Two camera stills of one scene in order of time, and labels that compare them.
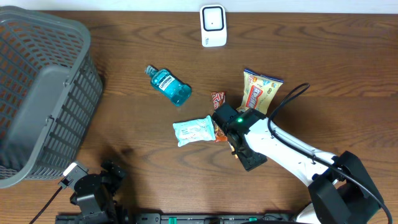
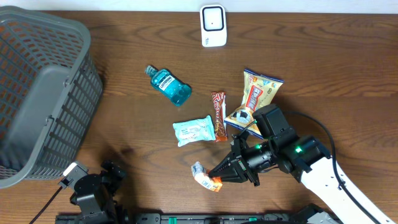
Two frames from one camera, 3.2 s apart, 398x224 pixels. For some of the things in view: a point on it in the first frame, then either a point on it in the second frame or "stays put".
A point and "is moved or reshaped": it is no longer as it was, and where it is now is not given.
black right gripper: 252,162 -> 227,170
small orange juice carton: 232,149 is moved or reshaped
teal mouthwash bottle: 178,91 stays put
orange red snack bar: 218,99 stays put
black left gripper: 112,180 stays put
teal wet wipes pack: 189,132 stays put
